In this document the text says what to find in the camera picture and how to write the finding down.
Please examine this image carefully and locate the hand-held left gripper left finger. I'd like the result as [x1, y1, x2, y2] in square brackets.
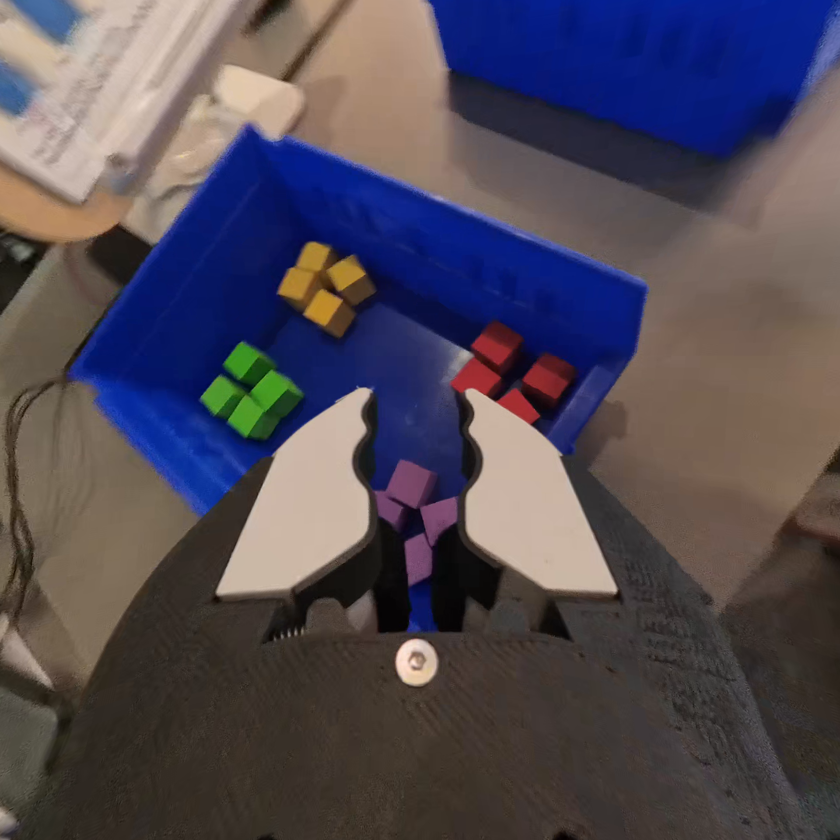
[215, 387, 383, 634]

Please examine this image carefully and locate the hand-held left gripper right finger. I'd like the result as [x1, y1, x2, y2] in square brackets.
[433, 389, 619, 634]

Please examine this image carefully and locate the blue plastic bin with cubes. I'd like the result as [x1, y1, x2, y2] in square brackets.
[69, 125, 649, 634]

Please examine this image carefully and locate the empty blue plastic bin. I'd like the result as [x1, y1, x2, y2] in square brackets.
[427, 0, 840, 158]

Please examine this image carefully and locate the printed instruction sheet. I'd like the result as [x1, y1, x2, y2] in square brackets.
[0, 0, 263, 204]

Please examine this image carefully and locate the black cable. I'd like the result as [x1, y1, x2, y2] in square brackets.
[0, 377, 86, 618]

